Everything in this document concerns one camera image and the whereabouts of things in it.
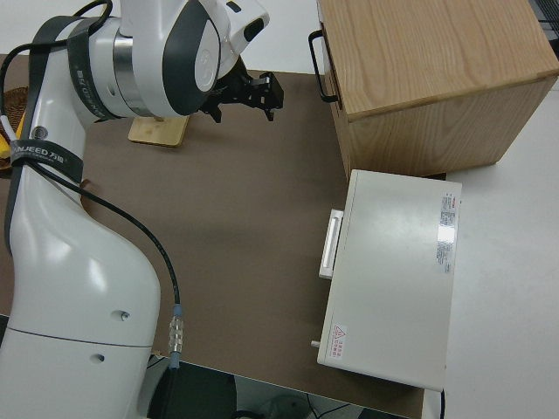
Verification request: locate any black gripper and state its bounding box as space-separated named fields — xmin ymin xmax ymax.
xmin=210 ymin=69 xmax=286 ymax=126

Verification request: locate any wooden mug tree rack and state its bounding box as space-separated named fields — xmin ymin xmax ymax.
xmin=128 ymin=113 xmax=190 ymax=148

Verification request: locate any brown table mat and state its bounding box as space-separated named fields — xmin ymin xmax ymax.
xmin=0 ymin=52 xmax=428 ymax=416

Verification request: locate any light wooden cabinet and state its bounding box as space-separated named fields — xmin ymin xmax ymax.
xmin=317 ymin=0 xmax=559 ymax=179

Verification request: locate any white toaster oven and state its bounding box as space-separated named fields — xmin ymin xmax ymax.
xmin=316 ymin=168 xmax=463 ymax=391

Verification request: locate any brown wicker basket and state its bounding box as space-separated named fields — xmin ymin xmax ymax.
xmin=0 ymin=86 xmax=31 ymax=174

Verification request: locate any black equipment box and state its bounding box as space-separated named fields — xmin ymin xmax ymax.
xmin=146 ymin=361 xmax=238 ymax=419

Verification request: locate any dark mesh object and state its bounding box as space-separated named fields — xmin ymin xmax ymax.
xmin=533 ymin=0 xmax=559 ymax=24

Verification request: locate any black cabinet handle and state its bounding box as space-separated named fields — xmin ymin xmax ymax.
xmin=307 ymin=30 xmax=340 ymax=103

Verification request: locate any white oven door handle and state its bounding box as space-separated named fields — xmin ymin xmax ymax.
xmin=318 ymin=209 xmax=345 ymax=279

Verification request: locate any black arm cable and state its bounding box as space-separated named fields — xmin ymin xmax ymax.
xmin=0 ymin=0 xmax=187 ymax=372

